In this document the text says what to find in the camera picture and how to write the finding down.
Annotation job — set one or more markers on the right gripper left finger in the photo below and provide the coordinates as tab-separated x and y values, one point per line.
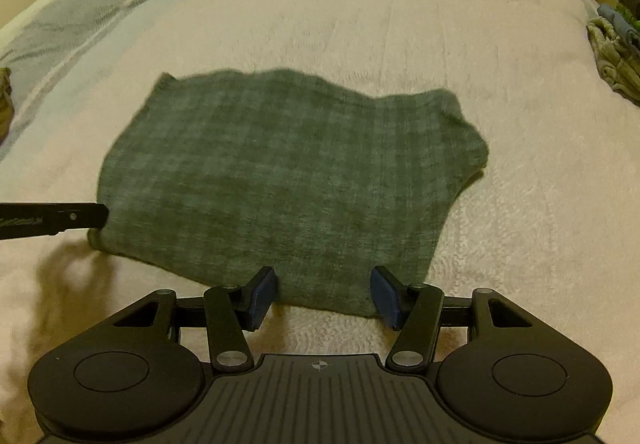
232	310

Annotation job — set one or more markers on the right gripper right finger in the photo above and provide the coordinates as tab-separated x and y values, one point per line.
413	311

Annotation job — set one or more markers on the green plaid shorts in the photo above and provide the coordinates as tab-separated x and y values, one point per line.
221	174

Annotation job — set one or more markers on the olive brown garment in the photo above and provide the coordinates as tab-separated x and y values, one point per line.
6	104

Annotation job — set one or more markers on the blue folded garment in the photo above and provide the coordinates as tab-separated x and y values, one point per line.
629	33

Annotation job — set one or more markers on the green folded garment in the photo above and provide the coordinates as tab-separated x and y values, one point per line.
634	23

